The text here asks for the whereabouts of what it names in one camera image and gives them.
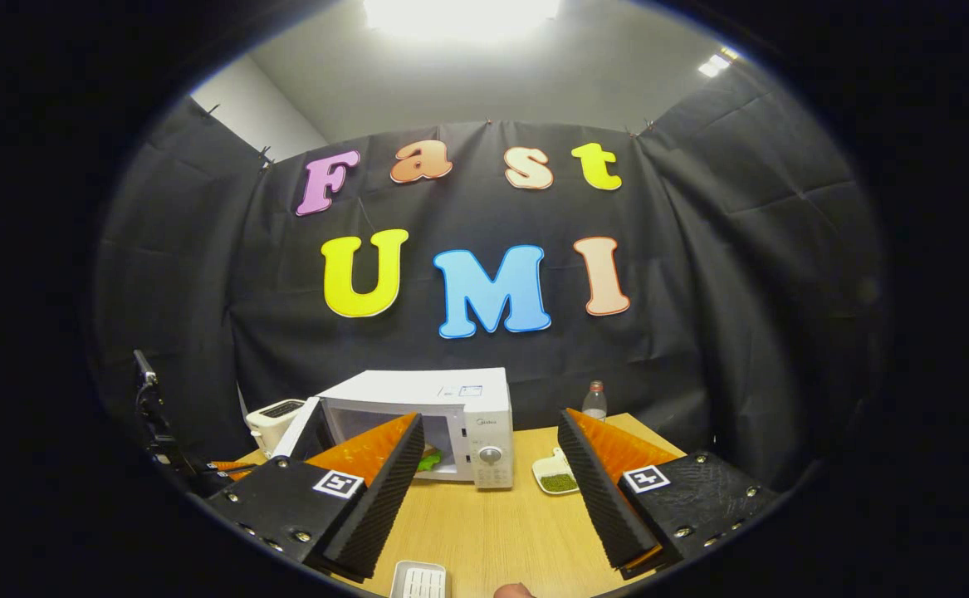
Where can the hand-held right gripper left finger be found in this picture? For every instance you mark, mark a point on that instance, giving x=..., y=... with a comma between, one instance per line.
x=376, y=507

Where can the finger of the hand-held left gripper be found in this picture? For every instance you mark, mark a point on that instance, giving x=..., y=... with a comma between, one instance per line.
x=231, y=468

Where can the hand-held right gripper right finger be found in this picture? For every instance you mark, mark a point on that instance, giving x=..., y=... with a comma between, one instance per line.
x=604, y=498

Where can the green leafy food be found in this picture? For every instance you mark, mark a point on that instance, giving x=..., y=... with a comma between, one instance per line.
x=430, y=461

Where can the white microwave oven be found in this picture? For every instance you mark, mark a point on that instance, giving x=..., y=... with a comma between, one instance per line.
x=467, y=399

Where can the white divided dish of beans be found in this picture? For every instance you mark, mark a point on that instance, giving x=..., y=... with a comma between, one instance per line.
x=557, y=480

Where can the white toaster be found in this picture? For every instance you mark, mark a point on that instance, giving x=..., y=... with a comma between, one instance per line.
x=272, y=415

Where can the white ribbed tray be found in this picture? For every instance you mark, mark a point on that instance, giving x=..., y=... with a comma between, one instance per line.
x=418, y=580

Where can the clear plastic water bottle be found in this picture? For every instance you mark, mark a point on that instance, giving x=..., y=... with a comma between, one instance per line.
x=594, y=403

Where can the black backdrop cloth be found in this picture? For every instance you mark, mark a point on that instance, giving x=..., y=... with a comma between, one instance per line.
x=741, y=291

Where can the small ceiling light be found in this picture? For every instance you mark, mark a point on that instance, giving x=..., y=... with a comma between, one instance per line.
x=715, y=63

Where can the long ceiling light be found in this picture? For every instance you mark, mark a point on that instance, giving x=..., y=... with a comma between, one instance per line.
x=459, y=17

